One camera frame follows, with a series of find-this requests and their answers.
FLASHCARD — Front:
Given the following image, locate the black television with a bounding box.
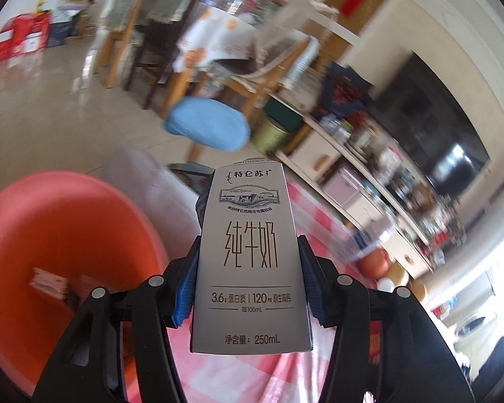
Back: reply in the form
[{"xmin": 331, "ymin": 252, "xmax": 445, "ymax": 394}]
[{"xmin": 367, "ymin": 50, "xmax": 490, "ymax": 200}]

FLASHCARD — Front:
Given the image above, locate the wooden chair with lace cover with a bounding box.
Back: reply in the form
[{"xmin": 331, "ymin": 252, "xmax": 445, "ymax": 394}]
[{"xmin": 187, "ymin": 36, "xmax": 320, "ymax": 164}]

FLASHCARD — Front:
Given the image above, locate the white television cabinet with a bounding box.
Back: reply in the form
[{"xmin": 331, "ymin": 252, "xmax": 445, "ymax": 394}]
[{"xmin": 275, "ymin": 115, "xmax": 437, "ymax": 278}]

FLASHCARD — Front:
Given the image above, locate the dark green waste bin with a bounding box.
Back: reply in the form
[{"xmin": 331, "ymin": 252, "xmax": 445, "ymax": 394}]
[{"xmin": 264, "ymin": 96, "xmax": 305, "ymax": 133}]

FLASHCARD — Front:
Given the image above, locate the red white checked tablecloth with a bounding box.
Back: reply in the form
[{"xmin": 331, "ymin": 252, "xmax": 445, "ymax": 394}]
[{"xmin": 109, "ymin": 147, "xmax": 404, "ymax": 403}]

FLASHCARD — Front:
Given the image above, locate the dark printed cloth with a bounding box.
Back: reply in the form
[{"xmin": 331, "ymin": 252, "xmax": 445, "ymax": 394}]
[{"xmin": 321, "ymin": 65, "xmax": 372, "ymax": 118}]

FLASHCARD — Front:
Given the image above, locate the red gift box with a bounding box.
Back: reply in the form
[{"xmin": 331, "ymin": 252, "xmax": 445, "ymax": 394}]
[{"xmin": 0, "ymin": 13, "xmax": 51, "ymax": 63}]

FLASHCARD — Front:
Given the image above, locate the orange plastic basin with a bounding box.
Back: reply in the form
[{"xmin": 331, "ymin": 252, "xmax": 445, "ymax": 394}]
[{"xmin": 0, "ymin": 172, "xmax": 171, "ymax": 399}]

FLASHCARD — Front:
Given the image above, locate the light green waste bin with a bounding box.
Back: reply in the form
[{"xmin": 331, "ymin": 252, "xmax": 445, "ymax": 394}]
[{"xmin": 252, "ymin": 115, "xmax": 290, "ymax": 154}]

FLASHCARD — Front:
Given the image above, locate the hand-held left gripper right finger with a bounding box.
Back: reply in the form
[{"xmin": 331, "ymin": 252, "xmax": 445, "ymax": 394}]
[{"xmin": 296, "ymin": 235, "xmax": 475, "ymax": 403}]

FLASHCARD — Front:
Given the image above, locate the fruit print table cover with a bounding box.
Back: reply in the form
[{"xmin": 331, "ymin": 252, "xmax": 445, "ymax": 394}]
[{"xmin": 172, "ymin": 12, "xmax": 261, "ymax": 72}]

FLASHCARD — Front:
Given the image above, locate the wooden chair with grey cover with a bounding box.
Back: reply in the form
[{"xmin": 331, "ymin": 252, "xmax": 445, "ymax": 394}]
[{"xmin": 94, "ymin": 0, "xmax": 206, "ymax": 110}]

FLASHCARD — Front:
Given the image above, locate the blue seat cushion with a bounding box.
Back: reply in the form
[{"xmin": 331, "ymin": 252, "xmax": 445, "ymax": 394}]
[{"xmin": 163, "ymin": 96, "xmax": 250, "ymax": 152}]

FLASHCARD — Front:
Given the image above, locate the red apple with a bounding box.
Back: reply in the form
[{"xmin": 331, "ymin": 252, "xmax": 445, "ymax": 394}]
[{"xmin": 357, "ymin": 248, "xmax": 391, "ymax": 278}]

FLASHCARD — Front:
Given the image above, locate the blue and white milk carton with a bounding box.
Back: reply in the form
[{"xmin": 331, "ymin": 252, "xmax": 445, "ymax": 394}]
[{"xmin": 190, "ymin": 160, "xmax": 313, "ymax": 354}]

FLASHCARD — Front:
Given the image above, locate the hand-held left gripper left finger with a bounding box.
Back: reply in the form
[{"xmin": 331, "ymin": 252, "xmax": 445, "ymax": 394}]
[{"xmin": 34, "ymin": 239, "xmax": 202, "ymax": 403}]

